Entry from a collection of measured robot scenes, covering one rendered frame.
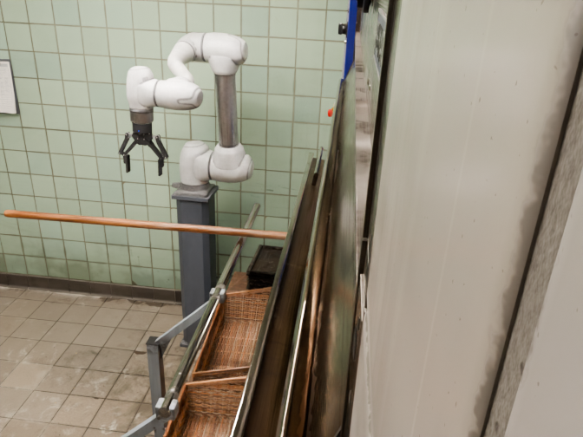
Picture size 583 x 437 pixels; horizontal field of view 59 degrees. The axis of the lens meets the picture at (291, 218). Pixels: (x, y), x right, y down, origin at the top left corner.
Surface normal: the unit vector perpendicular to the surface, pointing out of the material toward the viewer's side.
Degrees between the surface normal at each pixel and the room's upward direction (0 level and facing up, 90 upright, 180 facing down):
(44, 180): 90
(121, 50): 90
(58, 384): 0
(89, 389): 0
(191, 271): 90
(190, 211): 90
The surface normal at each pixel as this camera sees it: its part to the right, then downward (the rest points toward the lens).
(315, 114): -0.11, 0.40
